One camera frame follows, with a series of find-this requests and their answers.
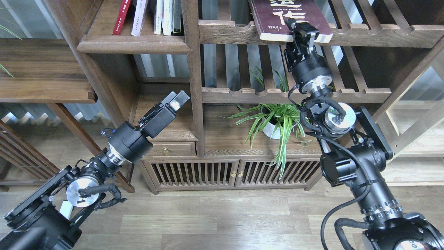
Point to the white upright book left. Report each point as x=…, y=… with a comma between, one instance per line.
x=158, y=17

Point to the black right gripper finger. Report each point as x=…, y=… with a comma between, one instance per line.
x=302, y=32

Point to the slatted cabinet door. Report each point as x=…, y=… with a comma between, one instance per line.
x=259, y=174
x=169, y=175

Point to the green spider plant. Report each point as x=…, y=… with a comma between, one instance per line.
x=287, y=109

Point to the white plant pot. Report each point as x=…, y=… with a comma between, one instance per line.
x=277, y=126

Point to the white upright book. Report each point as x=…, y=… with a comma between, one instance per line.
x=167, y=15
x=158, y=17

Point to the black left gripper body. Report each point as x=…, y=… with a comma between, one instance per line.
x=130, y=143

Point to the white upright book middle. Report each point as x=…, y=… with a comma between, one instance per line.
x=167, y=15

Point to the dark maroon book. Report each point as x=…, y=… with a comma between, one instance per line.
x=270, y=18

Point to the white paperback book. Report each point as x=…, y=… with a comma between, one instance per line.
x=141, y=8

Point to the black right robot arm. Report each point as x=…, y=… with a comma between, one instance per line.
x=355, y=153

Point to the light wooden rack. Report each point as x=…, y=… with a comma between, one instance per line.
x=413, y=126

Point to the dark wooden bookshelf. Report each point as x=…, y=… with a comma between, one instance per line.
x=220, y=63

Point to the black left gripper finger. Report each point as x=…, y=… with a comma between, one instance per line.
x=170, y=99
x=179, y=100

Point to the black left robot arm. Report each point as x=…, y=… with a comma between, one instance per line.
x=51, y=217

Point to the white metal table leg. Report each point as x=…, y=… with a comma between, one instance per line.
x=66, y=209

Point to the right slatted cabinet door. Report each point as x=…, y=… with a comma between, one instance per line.
x=259, y=174

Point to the dark wooden side shelf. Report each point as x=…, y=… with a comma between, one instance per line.
x=100, y=89

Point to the dark upright book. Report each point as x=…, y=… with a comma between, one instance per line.
x=177, y=22

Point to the red paperback book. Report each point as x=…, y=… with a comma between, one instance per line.
x=122, y=15

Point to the dark slatted wooden panel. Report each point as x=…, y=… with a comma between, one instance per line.
x=22, y=155

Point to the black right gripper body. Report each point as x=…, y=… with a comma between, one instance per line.
x=310, y=70

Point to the left slatted cabinet door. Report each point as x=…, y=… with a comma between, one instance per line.
x=169, y=175

